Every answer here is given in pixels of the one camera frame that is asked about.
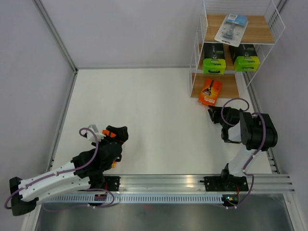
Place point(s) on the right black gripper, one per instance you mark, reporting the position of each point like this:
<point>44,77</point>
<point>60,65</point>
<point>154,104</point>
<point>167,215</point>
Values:
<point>214,112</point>

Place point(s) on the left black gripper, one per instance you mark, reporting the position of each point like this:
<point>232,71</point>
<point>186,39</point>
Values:
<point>121,133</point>

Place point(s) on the orange razor box front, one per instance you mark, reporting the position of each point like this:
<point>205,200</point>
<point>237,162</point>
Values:
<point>109,134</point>

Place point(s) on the orange razor box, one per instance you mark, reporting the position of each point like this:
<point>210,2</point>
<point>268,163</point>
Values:
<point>109,134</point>
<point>210,92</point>

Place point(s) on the green black razor box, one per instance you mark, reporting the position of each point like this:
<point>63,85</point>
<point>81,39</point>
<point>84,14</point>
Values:
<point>214,59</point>
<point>244,58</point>

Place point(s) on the white wire wooden shelf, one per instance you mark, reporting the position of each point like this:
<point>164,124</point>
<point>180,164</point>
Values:
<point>263,31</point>

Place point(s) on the blue clear razor blister pack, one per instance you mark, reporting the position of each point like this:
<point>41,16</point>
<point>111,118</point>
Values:
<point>232,30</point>

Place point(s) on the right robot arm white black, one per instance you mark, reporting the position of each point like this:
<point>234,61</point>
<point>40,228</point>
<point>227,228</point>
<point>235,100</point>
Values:
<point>254,132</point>

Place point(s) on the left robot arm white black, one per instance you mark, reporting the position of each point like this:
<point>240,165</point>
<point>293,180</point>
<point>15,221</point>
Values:
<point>84,172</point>

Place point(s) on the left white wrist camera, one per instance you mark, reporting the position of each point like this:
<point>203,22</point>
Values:
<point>92,134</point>

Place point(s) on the white slotted cable duct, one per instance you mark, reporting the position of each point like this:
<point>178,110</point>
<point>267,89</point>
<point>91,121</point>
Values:
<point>139,198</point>

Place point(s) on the aluminium rail frame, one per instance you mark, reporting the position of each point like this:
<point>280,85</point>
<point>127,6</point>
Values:
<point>260,183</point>

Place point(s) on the aluminium corner post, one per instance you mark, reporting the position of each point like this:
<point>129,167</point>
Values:
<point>56,36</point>

